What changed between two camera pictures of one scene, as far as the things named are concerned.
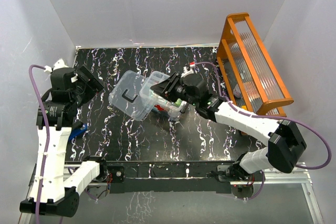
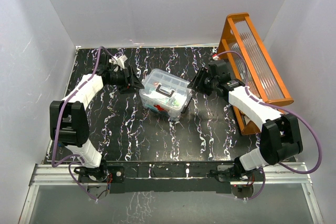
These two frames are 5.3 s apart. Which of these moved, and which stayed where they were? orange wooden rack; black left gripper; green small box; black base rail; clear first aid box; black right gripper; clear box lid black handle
Moved: clear box lid black handle; black left gripper; black right gripper
Stayed: green small box; orange wooden rack; clear first aid box; black base rail
